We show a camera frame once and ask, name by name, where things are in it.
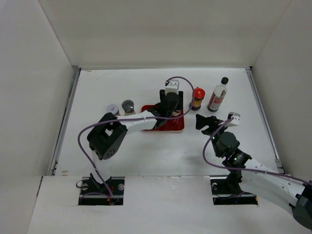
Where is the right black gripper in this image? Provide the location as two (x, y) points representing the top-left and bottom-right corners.
(195, 114), (231, 157)

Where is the white-lid seasoning jar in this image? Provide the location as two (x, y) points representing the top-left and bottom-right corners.
(106, 104), (119, 116)

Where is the black-cap white salt bottle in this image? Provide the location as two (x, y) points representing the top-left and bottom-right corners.
(171, 110), (182, 117)

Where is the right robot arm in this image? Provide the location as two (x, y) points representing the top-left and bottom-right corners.
(195, 112), (312, 229)

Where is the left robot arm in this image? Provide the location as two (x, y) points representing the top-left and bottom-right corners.
(87, 90), (183, 195)

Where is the red lacquer tray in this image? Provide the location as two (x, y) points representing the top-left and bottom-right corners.
(143, 117), (185, 133)

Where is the red-cap dark sauce bottle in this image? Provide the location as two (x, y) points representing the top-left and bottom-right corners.
(190, 87), (205, 111)

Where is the tall vinegar bottle black cap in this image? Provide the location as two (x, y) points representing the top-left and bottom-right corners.
(207, 77), (229, 112)

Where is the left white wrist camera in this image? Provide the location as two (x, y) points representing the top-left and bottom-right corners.
(164, 79), (179, 95)

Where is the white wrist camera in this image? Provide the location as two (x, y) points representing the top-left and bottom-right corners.
(164, 79), (179, 95)
(226, 112), (241, 127)

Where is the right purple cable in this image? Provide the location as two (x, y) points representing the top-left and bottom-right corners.
(202, 117), (312, 186)

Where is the purple cable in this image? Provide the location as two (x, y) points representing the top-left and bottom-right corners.
(202, 117), (312, 186)
(77, 76), (195, 198)

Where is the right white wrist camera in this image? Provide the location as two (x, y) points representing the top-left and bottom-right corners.
(226, 112), (241, 127)

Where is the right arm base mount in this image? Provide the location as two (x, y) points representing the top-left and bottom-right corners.
(210, 171), (258, 205)

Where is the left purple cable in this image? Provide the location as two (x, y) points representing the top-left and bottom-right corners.
(77, 76), (195, 198)

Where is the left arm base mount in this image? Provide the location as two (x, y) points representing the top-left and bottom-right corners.
(76, 175), (125, 206)

